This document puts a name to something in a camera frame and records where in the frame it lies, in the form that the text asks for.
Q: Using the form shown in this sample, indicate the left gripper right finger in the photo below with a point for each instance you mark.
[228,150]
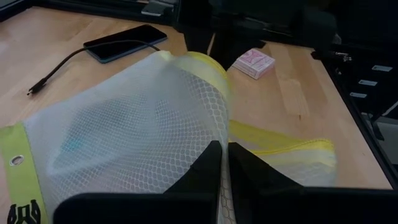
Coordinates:
[252,174]

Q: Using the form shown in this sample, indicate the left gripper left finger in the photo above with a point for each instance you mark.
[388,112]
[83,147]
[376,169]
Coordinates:
[202,177]

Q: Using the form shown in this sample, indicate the yellow-edged mesh pouch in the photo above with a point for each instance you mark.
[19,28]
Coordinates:
[140,124]

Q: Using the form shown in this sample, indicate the white pink printed packet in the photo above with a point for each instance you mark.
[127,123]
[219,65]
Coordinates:
[253,63]

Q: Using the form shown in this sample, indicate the black smartphone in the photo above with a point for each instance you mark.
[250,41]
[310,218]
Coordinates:
[124,43]

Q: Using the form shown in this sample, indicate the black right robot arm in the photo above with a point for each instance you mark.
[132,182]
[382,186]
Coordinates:
[248,18]

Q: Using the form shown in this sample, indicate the grey metal bracket plate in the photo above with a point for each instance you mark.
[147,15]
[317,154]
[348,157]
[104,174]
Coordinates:
[153,8]

